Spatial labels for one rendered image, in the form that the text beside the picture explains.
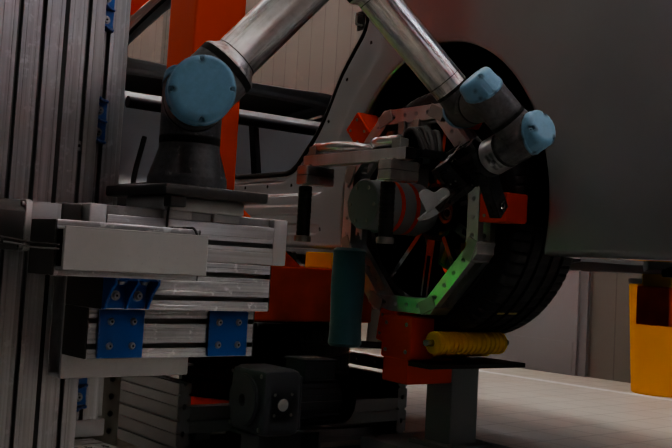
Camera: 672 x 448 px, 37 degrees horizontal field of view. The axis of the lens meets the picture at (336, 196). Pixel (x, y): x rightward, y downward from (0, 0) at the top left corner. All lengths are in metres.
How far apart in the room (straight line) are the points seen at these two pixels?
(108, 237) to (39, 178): 0.33
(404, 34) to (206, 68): 0.45
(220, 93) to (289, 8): 0.21
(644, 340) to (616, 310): 0.80
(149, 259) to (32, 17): 0.54
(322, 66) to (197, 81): 8.11
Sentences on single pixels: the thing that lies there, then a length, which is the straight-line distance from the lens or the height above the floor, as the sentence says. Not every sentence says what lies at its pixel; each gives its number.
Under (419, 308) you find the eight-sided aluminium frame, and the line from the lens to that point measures 2.57.
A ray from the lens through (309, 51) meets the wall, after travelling 10.03.
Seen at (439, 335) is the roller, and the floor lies 0.53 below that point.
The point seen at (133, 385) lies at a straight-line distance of 3.15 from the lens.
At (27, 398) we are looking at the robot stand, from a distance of 1.94.
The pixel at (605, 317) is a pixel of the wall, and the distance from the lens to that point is 7.39.
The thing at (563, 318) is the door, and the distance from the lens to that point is 7.54.
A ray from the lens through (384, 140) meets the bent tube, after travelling 2.43.
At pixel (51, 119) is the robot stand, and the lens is 1.93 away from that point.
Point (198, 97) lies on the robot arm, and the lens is 1.74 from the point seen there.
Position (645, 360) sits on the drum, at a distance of 6.59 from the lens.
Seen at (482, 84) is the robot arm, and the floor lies 1.04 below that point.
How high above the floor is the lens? 0.69
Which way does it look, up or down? 4 degrees up
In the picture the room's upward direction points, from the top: 3 degrees clockwise
